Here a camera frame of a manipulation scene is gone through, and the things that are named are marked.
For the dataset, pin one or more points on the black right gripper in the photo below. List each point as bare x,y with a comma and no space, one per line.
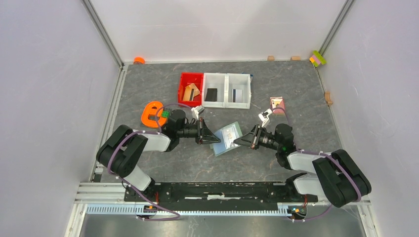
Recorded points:
251,138

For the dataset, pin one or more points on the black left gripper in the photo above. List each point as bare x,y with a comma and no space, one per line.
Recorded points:
204,135

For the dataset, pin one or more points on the silver credit card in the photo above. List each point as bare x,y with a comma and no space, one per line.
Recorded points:
230,134

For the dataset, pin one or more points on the gold credit card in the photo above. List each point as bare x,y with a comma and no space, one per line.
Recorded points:
196,90
189,93

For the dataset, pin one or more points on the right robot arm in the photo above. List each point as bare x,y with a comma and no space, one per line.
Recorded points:
334,176

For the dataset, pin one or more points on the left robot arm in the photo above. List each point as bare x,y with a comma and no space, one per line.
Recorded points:
122,150

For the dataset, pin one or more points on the black card in bin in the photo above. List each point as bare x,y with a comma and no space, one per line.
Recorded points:
211,95

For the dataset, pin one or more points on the striped card in bin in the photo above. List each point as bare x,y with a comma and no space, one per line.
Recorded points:
237,96

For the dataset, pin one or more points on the red playing card box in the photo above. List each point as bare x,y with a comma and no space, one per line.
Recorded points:
277,105

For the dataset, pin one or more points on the green toy brick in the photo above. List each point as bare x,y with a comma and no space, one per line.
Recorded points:
165,114

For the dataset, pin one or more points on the white bin left compartment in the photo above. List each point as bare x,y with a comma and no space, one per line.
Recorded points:
215,80

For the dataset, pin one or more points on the white bin compartment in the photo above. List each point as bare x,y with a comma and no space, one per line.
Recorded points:
239,81
215,80

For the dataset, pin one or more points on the white bin right compartment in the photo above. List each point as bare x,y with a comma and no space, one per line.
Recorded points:
239,81

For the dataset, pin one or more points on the orange curved toy track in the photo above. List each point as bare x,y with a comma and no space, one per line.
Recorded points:
151,117

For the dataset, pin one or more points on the red plastic bin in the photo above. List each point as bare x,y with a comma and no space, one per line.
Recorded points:
190,89

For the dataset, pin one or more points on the wooden arch block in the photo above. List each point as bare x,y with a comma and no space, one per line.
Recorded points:
327,97

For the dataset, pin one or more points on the wooden block right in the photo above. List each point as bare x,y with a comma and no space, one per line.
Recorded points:
295,58

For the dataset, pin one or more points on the orange tape roll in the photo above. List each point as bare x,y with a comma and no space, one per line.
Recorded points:
139,60

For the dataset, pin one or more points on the multicolour toy brick stack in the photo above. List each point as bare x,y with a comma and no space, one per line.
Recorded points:
317,59

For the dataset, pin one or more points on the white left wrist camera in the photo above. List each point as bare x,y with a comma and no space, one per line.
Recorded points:
197,112

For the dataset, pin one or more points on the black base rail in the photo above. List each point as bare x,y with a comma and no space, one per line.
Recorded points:
266,191

